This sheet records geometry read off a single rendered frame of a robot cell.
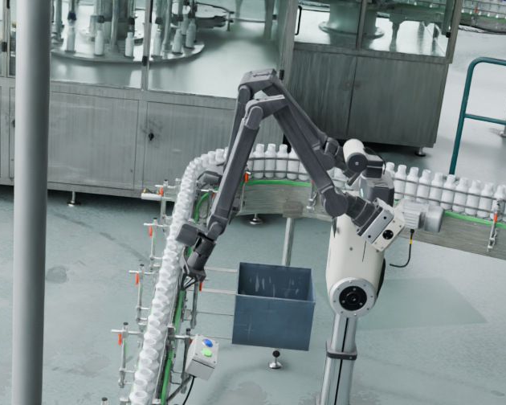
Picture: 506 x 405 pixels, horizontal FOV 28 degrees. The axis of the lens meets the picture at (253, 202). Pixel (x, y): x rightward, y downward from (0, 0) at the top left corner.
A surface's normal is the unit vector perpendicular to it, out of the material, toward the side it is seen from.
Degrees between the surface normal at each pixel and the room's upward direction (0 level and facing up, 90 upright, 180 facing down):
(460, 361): 0
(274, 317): 90
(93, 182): 86
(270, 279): 90
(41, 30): 90
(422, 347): 0
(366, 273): 101
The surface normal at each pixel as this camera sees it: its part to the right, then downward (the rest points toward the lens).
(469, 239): -0.33, 0.32
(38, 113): 0.61, 0.35
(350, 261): -0.04, 0.54
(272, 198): 0.17, 0.36
